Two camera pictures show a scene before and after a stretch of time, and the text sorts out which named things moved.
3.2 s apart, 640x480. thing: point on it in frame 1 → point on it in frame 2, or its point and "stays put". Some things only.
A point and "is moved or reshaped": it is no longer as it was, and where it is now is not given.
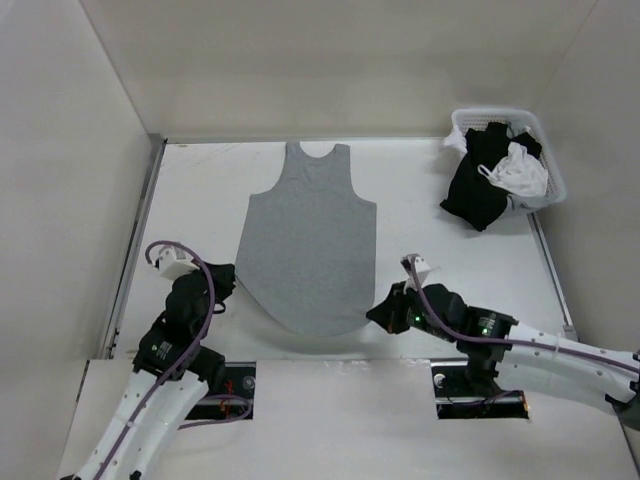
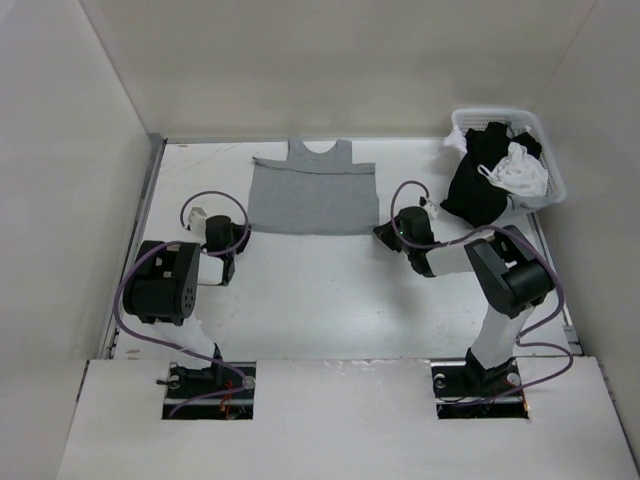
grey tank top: (306, 249) is moved or reshaped
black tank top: (474, 197) stays put
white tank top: (519, 172) stays put
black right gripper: (388, 314) → (385, 232)
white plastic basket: (469, 118) stays put
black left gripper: (223, 277) → (241, 231)
